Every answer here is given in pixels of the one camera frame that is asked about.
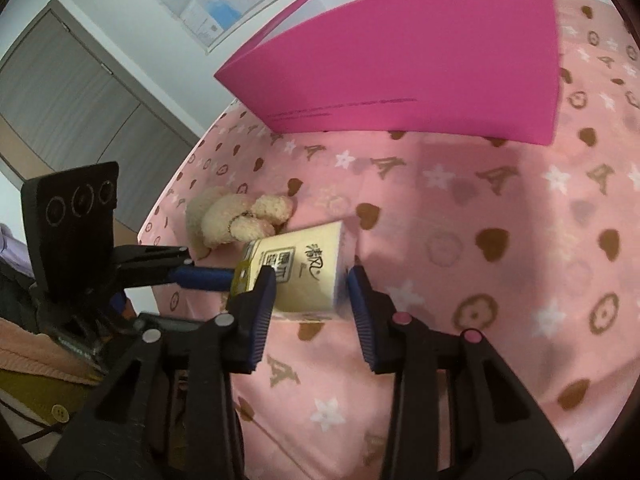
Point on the pink cardboard box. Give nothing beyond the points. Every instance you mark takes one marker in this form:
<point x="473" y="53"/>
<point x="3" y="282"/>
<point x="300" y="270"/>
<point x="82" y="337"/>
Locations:
<point x="400" y="55"/>

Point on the olive garment with button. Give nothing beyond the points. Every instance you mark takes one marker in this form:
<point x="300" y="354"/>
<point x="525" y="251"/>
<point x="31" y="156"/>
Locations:
<point x="27" y="397"/>

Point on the pink printed blanket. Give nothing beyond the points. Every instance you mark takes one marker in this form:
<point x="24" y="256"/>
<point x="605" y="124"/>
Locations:
<point x="475" y="260"/>

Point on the beige plush bear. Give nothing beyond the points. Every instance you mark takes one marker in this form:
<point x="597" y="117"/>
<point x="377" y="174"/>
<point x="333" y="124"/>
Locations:
<point x="225" y="217"/>

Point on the person's left forearm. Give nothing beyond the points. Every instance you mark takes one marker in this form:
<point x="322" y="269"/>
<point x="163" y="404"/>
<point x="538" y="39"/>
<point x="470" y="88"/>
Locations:
<point x="30" y="347"/>

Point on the purple cloth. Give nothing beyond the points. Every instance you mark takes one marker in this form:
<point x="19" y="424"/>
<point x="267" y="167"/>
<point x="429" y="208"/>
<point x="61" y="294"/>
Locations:
<point x="12" y="252"/>

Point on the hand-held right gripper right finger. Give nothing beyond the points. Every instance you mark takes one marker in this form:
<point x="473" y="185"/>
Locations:
<point x="360" y="312"/>

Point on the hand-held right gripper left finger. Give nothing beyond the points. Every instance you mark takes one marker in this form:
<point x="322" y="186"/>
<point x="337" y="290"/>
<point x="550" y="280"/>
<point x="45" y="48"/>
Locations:
<point x="262" y="312"/>

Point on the grey-brown wardrobe door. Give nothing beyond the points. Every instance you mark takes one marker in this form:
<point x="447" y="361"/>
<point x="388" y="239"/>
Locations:
<point x="75" y="105"/>

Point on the yellow tissue pack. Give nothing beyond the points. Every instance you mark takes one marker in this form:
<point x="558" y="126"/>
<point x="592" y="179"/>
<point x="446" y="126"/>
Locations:
<point x="305" y="270"/>

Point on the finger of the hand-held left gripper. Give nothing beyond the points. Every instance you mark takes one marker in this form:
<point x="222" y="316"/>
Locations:
<point x="150" y="255"/>
<point x="200" y="277"/>

